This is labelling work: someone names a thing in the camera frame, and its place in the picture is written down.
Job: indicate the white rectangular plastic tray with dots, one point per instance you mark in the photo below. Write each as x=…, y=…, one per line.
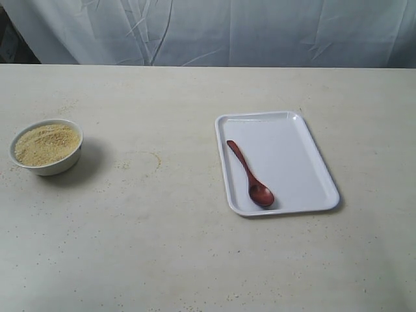
x=280, y=151

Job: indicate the brown wooden spoon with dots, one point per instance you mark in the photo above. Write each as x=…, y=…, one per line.
x=258, y=192

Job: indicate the white ceramic bowl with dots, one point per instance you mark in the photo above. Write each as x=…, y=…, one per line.
x=57, y=167

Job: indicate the white backdrop curtain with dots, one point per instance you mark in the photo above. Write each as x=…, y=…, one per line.
x=363, y=34

